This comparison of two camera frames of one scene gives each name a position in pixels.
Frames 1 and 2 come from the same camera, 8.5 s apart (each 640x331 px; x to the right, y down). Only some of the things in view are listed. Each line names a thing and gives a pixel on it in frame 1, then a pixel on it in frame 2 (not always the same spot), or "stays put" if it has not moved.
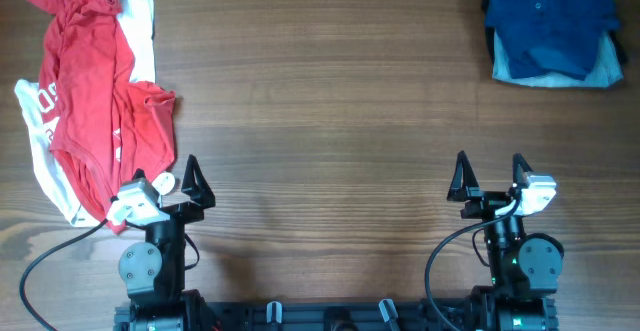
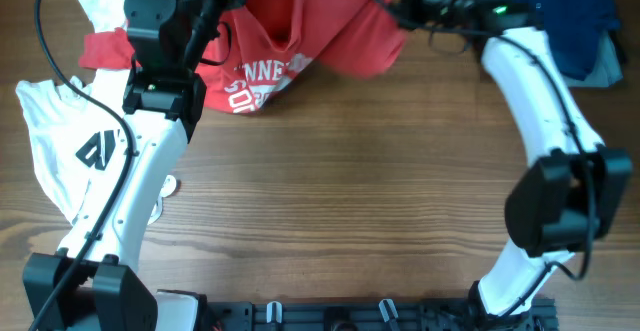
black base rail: x=473 y=312 stays put
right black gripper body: x=485 y=207 -> x=438 y=6
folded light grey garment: x=605 y=73 stays put
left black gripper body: x=184 y=212 -> x=204 y=9
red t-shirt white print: x=105 y=129 -> x=276 y=25
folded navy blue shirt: x=550 y=21 stays put
